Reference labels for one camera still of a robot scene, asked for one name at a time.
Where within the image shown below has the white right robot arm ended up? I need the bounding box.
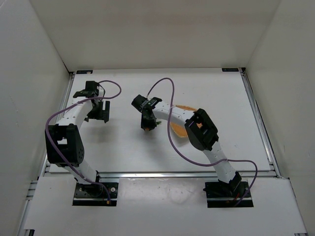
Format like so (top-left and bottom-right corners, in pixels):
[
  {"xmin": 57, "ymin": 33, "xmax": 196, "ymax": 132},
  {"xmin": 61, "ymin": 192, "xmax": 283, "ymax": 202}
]
[{"xmin": 131, "ymin": 95, "xmax": 242, "ymax": 192}]

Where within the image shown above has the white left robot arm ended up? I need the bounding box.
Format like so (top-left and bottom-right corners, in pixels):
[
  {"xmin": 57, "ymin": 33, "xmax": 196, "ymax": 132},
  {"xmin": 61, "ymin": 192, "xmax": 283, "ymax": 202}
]
[{"xmin": 45, "ymin": 97, "xmax": 110, "ymax": 185}]

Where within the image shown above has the orange woven fruit bowl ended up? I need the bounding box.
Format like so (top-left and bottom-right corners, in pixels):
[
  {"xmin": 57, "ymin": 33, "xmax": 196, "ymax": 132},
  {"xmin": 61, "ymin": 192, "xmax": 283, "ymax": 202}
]
[{"xmin": 170, "ymin": 105, "xmax": 197, "ymax": 138}]

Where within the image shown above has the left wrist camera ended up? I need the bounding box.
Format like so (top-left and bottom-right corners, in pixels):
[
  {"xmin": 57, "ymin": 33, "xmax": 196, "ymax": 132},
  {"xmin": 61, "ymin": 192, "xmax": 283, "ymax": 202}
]
[{"xmin": 73, "ymin": 81, "xmax": 101, "ymax": 98}]

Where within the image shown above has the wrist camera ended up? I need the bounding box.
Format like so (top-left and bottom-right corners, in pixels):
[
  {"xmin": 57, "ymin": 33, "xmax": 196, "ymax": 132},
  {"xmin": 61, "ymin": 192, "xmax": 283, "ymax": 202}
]
[
  {"xmin": 73, "ymin": 81, "xmax": 101, "ymax": 98},
  {"xmin": 131, "ymin": 94, "xmax": 162, "ymax": 113}
]

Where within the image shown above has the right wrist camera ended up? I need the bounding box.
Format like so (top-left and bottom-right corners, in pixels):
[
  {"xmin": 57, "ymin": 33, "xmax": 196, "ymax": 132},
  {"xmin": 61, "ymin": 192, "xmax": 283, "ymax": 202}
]
[{"xmin": 131, "ymin": 94, "xmax": 162, "ymax": 113}]

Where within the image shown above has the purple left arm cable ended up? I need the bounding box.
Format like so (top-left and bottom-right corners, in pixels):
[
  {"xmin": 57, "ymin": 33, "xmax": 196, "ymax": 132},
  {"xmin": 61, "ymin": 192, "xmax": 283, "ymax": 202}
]
[{"xmin": 45, "ymin": 80, "xmax": 123, "ymax": 206}]

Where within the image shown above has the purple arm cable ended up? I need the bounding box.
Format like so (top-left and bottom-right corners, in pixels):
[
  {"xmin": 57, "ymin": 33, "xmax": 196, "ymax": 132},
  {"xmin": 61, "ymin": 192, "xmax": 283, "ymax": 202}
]
[
  {"xmin": 45, "ymin": 80, "xmax": 123, "ymax": 206},
  {"xmin": 145, "ymin": 77, "xmax": 258, "ymax": 207}
]

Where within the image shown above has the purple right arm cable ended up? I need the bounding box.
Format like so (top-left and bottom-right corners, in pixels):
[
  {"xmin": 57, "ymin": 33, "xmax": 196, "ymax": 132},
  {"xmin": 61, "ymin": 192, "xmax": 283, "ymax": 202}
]
[{"xmin": 145, "ymin": 77, "xmax": 258, "ymax": 207}]

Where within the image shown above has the aluminium table edge rail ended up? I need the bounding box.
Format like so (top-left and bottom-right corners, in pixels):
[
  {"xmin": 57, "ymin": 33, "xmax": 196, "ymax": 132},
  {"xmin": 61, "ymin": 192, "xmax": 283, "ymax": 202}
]
[{"xmin": 44, "ymin": 170, "xmax": 277, "ymax": 178}]

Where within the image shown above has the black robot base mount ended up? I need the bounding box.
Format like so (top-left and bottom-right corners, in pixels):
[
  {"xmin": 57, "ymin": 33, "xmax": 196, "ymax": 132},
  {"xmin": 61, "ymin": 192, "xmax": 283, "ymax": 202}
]
[{"xmin": 72, "ymin": 182, "xmax": 119, "ymax": 207}]

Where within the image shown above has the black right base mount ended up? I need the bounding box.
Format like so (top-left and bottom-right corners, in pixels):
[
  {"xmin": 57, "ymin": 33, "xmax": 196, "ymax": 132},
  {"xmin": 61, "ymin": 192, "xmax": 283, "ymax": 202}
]
[{"xmin": 203, "ymin": 181, "xmax": 254, "ymax": 208}]

